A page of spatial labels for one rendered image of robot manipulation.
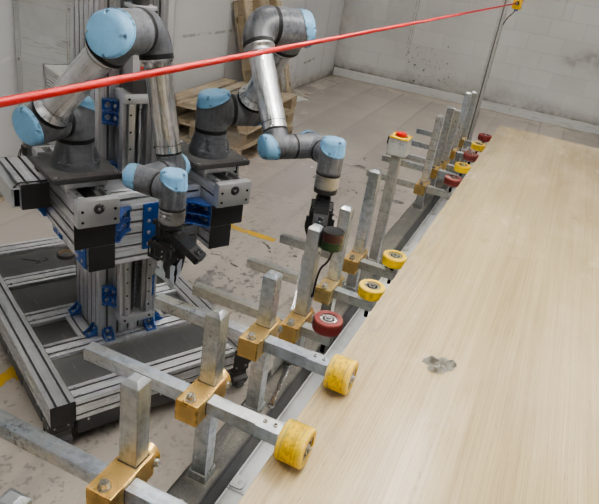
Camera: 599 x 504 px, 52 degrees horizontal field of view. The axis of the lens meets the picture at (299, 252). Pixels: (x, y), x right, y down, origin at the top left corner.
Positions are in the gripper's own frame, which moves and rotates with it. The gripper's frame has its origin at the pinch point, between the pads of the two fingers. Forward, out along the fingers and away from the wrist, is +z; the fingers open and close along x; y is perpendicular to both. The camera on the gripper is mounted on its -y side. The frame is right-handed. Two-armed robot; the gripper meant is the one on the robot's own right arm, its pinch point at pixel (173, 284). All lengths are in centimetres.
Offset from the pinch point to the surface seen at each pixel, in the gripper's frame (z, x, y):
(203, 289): -3.0, 0.8, -10.8
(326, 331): -6, 3, -50
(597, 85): 19, -808, -122
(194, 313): -13.1, 25.8, -23.2
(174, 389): -13, 51, -35
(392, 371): -8, 10, -70
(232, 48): 17, -451, 240
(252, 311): -2.1, 0.8, -27.0
